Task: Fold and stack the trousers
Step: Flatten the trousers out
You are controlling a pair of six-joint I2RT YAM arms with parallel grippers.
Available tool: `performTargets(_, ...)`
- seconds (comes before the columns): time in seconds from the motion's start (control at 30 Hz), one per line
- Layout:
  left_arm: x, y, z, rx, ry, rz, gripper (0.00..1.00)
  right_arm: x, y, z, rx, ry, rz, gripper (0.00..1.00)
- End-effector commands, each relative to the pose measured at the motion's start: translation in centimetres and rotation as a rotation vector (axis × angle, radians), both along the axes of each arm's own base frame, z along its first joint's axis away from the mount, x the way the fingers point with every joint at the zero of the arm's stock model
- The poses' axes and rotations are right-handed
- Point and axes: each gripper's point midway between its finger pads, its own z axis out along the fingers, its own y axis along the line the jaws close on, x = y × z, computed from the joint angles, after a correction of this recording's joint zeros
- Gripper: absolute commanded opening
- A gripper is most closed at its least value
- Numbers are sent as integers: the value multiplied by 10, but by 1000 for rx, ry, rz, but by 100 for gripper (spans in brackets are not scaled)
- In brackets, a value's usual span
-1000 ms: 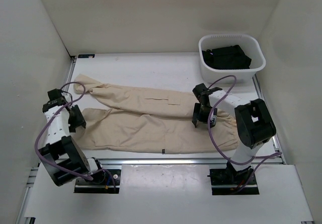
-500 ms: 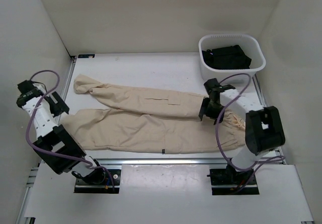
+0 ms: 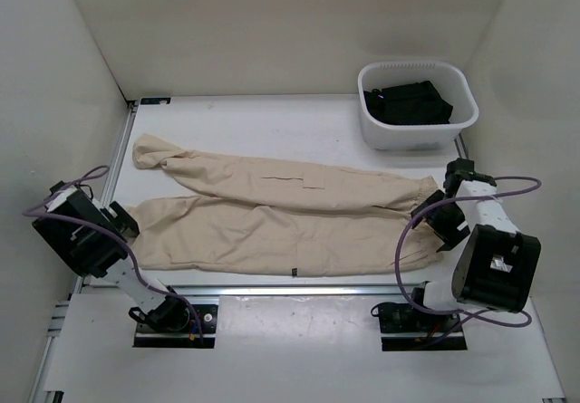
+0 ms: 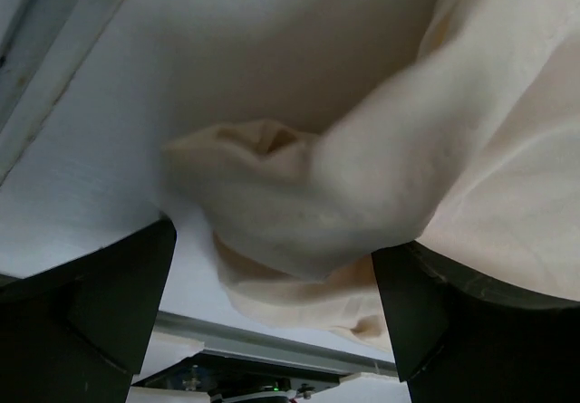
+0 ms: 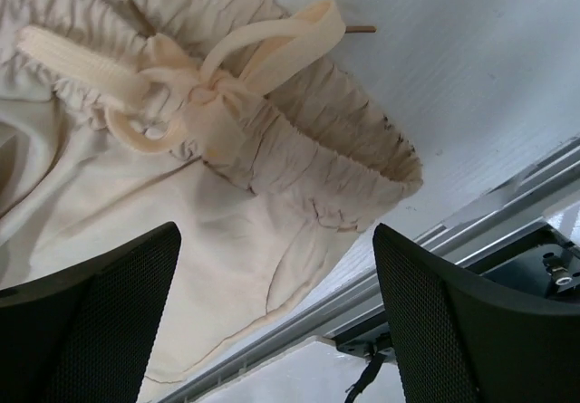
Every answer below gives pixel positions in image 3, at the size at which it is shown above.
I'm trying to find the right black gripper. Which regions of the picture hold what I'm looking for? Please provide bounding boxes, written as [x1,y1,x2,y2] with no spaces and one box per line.
[410,189,470,252]

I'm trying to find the beige trousers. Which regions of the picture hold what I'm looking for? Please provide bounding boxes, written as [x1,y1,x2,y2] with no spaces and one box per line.
[130,135,441,277]

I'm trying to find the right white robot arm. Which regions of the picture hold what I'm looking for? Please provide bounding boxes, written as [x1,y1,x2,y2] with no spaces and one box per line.
[406,158,541,331]

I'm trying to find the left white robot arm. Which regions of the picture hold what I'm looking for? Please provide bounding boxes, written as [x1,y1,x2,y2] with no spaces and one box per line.
[28,181,196,332]

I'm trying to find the black folded trousers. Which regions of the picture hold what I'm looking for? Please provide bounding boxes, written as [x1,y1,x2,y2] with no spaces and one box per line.
[363,81,453,126]

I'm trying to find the white plastic basket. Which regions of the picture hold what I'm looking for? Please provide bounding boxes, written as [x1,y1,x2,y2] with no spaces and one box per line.
[357,59,479,150]

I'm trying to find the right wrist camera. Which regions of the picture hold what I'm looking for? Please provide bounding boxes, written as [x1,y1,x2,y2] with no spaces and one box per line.
[443,158,497,198]

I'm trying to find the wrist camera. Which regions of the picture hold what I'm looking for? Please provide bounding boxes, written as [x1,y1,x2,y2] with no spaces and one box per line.
[443,158,497,198]
[50,181,94,199]

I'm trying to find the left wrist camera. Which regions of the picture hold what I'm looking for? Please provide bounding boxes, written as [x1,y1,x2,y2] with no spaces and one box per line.
[50,181,94,199]

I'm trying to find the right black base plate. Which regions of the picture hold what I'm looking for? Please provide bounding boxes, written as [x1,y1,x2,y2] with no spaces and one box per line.
[371,302,468,352]

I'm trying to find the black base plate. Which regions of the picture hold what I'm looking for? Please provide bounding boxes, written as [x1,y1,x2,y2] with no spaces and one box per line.
[129,304,218,349]
[371,302,468,352]

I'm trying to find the black corner bracket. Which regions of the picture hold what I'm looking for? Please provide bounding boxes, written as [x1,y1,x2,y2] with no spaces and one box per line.
[140,97,171,105]

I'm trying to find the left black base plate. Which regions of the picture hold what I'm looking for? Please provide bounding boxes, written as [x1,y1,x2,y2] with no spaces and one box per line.
[129,304,218,349]

